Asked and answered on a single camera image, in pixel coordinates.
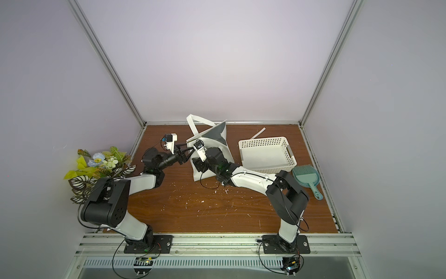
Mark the white insulated delivery bag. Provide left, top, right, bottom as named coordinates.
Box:
left=187, top=115, right=234, bottom=163

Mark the white perforated plastic basket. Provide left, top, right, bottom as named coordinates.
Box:
left=238, top=137, right=297, bottom=174

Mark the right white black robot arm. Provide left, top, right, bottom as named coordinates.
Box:
left=192, top=147, right=310, bottom=244

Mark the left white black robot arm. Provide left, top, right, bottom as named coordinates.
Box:
left=80, top=145, right=193, bottom=249

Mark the artificial flower plant bouquet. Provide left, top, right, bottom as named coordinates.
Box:
left=64, top=146, right=136, bottom=204

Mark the white plastic strip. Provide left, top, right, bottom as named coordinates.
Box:
left=250, top=127, right=266, bottom=140

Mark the teal plastic dustpan brush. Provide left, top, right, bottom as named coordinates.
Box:
left=292, top=165, right=324, bottom=201

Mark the left small circuit board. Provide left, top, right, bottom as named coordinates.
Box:
left=133, top=257, right=154, bottom=278

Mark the small circuit board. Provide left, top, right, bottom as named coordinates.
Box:
left=133, top=257, right=154, bottom=278
left=281, top=255, right=304, bottom=277

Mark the right small circuit board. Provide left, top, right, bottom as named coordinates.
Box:
left=281, top=255, right=304, bottom=277

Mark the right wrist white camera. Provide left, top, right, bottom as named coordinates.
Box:
left=193, top=139, right=207, bottom=162

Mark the wrist white camera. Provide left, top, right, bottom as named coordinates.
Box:
left=193, top=139, right=207, bottom=162
left=163, top=133, right=178, bottom=154

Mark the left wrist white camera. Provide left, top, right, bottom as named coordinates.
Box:
left=163, top=133, right=178, bottom=154

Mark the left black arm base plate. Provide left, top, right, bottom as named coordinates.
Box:
left=124, top=234, right=173, bottom=254

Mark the aluminium front rail frame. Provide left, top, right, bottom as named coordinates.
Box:
left=64, top=233, right=370, bottom=279

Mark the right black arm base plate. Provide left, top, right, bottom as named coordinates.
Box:
left=261, top=234, right=311, bottom=255

